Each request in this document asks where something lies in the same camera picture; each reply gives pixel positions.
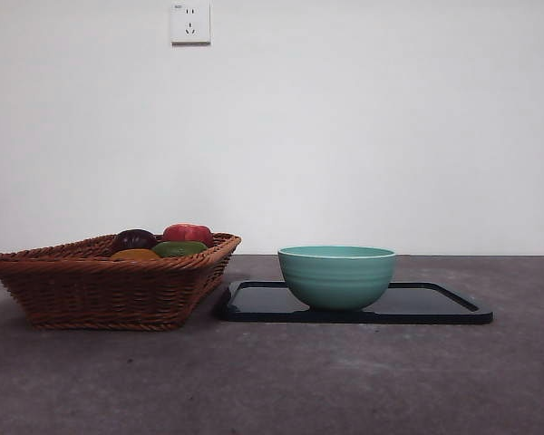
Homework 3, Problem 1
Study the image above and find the dark purple round fruit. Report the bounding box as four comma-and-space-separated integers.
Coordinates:
112, 228, 158, 251

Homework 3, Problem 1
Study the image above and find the white wall power socket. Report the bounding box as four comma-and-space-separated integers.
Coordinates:
170, 2, 211, 45

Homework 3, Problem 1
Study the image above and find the green avocado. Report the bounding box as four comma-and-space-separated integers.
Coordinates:
151, 240, 209, 258

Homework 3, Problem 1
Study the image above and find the red apple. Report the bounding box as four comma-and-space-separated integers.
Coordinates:
162, 222, 213, 248

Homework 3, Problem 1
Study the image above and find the teal ribbed bowl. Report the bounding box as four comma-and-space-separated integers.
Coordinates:
277, 245, 397, 313

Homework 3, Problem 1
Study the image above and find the brown kiwi fruit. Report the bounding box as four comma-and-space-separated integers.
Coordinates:
110, 247, 162, 262

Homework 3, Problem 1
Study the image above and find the brown wicker basket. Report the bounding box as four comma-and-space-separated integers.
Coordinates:
0, 231, 242, 331

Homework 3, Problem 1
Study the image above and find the black rectangular tray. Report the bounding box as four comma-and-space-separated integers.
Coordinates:
215, 280, 494, 324

